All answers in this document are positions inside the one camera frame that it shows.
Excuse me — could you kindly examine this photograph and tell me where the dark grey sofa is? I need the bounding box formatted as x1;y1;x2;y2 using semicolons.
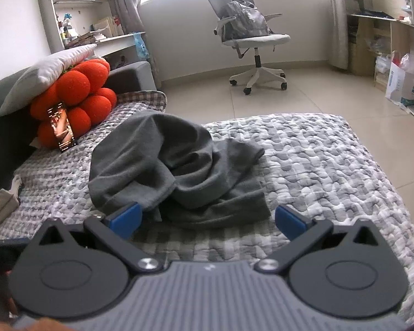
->
0;61;157;194

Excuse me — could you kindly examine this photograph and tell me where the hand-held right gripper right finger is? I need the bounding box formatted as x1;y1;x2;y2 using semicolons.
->
254;205;387;273

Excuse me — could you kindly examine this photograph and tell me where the person's right hand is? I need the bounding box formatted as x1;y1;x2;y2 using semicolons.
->
0;317;70;331

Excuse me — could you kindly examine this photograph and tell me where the beige folded cloth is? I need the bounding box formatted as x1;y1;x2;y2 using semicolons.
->
0;176;23;233

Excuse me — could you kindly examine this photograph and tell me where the grey backpack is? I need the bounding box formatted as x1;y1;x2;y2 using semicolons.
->
224;0;273;38

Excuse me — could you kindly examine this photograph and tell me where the clear plastic bag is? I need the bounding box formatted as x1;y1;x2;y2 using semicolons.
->
398;53;414;74

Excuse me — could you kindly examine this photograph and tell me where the grey t-shirt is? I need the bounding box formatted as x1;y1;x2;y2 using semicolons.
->
89;110;272;229

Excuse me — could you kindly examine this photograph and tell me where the pile of papers and books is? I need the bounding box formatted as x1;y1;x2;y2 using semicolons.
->
64;15;125;47

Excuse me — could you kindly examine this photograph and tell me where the light grey pillow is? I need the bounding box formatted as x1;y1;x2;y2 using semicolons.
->
0;44;98;117

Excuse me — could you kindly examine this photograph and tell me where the grey checked blanket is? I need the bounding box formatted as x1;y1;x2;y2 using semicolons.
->
0;90;414;321

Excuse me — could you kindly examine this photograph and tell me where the white bookshelf desk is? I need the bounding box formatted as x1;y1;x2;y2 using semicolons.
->
34;0;147;57

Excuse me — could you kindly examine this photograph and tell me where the grey curtain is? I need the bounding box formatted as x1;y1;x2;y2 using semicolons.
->
108;0;163;90
328;0;349;70

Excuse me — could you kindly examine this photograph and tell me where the orange pumpkin plush cushion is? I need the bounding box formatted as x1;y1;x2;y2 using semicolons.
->
30;58;118;149

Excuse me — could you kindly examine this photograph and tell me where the wooden shelf desk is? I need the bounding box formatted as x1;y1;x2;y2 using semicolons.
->
345;0;414;94

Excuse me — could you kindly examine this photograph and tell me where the blue plastic bag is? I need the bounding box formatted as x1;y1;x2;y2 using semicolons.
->
133;32;150;59

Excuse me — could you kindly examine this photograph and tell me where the white grey office chair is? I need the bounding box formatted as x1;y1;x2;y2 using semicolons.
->
205;0;291;95

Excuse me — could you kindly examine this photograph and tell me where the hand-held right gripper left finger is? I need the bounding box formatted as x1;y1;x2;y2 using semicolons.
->
29;203;163;273

